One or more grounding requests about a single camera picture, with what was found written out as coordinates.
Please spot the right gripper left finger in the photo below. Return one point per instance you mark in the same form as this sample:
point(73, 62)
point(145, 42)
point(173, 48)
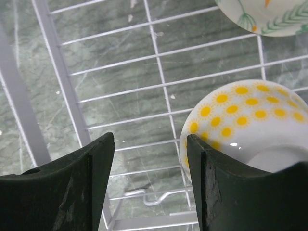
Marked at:
point(66, 194)

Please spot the blue yellow patterned bowl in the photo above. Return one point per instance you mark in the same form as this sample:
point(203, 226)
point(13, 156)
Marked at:
point(257, 122)

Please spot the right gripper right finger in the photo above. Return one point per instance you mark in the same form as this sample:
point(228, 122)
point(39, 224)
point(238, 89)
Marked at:
point(232, 196)

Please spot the white wire dish rack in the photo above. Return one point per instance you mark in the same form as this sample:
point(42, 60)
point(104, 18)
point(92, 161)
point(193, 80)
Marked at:
point(138, 67)

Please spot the orange flower bowl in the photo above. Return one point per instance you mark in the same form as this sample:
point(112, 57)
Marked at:
point(270, 18)

